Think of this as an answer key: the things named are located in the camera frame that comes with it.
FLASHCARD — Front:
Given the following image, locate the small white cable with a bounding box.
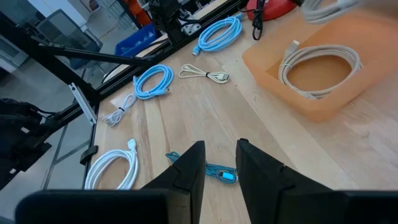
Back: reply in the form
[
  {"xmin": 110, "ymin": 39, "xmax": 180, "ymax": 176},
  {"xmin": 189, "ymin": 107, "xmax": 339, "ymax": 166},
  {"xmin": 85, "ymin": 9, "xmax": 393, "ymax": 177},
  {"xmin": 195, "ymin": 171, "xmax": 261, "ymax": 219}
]
[{"xmin": 101, "ymin": 93, "xmax": 138, "ymax": 128}]

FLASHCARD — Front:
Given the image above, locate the white thick cable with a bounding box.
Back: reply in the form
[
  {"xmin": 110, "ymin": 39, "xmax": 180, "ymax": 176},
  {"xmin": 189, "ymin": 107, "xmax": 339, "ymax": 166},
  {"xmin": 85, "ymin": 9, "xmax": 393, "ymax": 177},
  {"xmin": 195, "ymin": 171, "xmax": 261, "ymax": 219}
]
[{"xmin": 83, "ymin": 138, "xmax": 140, "ymax": 190}]

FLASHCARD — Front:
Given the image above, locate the small beige cable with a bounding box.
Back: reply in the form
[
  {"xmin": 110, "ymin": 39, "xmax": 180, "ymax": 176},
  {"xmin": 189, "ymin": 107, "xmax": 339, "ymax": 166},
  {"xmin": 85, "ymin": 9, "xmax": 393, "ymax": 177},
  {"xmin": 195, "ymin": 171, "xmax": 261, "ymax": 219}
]
[{"xmin": 178, "ymin": 63, "xmax": 231, "ymax": 85}]

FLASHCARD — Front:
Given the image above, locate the black lamp power cord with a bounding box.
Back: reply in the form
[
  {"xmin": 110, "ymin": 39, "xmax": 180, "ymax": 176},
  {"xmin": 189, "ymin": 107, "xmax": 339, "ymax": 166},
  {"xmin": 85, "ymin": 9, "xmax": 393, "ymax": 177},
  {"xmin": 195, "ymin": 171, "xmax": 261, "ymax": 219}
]
[{"xmin": 251, "ymin": 0, "xmax": 266, "ymax": 41}]

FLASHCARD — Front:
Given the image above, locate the black frame clip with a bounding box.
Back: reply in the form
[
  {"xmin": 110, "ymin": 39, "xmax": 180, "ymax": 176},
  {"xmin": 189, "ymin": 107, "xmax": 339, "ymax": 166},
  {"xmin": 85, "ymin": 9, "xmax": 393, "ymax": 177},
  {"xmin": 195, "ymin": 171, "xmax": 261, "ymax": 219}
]
[{"xmin": 79, "ymin": 144, "xmax": 99, "ymax": 166}]

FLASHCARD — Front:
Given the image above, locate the blue storage bin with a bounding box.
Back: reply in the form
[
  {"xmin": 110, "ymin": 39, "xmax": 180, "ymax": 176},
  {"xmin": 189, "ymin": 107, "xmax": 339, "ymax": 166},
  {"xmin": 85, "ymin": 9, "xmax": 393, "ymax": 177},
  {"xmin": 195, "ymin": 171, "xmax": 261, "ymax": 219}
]
[{"xmin": 114, "ymin": 23, "xmax": 159, "ymax": 57}]

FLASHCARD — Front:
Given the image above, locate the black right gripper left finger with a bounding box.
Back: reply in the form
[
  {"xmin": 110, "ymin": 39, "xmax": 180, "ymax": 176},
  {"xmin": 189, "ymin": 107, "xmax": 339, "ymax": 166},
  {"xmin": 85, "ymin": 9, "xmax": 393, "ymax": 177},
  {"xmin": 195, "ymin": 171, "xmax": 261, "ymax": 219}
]
[{"xmin": 15, "ymin": 140, "xmax": 206, "ymax": 224}]

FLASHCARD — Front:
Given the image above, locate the black equipment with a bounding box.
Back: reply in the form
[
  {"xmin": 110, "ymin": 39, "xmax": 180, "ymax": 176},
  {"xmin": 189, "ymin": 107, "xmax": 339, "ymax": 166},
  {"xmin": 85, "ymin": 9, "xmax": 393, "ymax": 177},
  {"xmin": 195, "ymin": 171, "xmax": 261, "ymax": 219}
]
[{"xmin": 0, "ymin": 98, "xmax": 58, "ymax": 191}]

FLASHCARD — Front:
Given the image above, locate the light blue cable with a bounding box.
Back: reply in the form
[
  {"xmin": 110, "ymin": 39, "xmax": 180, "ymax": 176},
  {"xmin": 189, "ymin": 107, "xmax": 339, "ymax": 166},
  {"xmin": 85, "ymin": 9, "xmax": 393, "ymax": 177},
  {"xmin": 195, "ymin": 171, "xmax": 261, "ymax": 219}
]
[
  {"xmin": 192, "ymin": 12, "xmax": 244, "ymax": 57},
  {"xmin": 132, "ymin": 64, "xmax": 175, "ymax": 101}
]

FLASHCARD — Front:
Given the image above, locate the storage rack with bins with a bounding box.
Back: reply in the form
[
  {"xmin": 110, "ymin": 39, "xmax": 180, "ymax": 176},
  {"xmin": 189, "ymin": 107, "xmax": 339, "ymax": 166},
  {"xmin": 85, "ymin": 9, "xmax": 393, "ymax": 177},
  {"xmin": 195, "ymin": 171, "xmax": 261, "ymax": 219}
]
[{"xmin": 118, "ymin": 0, "xmax": 150, "ymax": 27}]

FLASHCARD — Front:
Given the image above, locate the grey cart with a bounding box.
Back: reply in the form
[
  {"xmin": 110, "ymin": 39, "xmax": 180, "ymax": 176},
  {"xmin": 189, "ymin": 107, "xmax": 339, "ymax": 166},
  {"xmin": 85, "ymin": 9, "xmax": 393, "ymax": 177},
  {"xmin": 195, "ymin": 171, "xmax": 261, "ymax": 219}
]
[{"xmin": 36, "ymin": 8, "xmax": 104, "ymax": 70}]

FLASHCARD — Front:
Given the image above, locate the red desk lamp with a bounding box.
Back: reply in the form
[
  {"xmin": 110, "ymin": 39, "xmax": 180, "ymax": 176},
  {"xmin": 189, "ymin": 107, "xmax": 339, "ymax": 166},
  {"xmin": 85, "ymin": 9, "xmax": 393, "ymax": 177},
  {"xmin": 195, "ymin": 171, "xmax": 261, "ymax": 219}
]
[{"xmin": 246, "ymin": 0, "xmax": 299, "ymax": 22}]

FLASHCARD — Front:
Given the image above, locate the teal braided cable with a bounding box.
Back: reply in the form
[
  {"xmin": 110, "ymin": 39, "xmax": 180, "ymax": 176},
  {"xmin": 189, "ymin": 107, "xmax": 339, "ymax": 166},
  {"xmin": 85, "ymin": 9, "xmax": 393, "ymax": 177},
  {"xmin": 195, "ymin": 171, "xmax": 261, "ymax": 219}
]
[{"xmin": 165, "ymin": 151, "xmax": 239, "ymax": 185}]

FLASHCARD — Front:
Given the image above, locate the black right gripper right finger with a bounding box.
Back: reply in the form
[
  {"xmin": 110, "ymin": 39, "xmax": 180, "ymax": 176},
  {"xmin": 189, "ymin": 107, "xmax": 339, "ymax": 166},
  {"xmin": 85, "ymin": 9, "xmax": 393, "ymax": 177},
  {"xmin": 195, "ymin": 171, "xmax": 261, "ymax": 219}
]
[{"xmin": 235, "ymin": 138, "xmax": 398, "ymax": 224}]

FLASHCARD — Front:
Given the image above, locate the white metal bracket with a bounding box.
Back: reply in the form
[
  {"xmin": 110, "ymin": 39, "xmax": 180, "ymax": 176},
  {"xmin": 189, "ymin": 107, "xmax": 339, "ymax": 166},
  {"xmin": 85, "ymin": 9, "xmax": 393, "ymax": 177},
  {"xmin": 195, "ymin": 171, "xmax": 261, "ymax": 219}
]
[{"xmin": 68, "ymin": 82, "xmax": 98, "ymax": 126}]

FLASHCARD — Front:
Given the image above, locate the orange translucent bin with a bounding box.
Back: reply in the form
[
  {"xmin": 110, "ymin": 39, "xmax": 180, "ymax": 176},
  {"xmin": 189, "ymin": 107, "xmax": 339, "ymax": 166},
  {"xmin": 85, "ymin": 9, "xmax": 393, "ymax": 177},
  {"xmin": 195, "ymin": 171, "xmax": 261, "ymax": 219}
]
[{"xmin": 241, "ymin": 7, "xmax": 398, "ymax": 123}]

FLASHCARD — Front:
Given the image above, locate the black aluminium rig frame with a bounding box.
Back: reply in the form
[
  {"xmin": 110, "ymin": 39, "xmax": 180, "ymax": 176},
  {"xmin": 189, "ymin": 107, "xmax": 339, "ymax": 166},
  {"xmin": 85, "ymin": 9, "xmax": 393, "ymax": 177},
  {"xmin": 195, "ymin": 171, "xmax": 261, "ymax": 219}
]
[{"xmin": 0, "ymin": 0, "xmax": 249, "ymax": 190}]

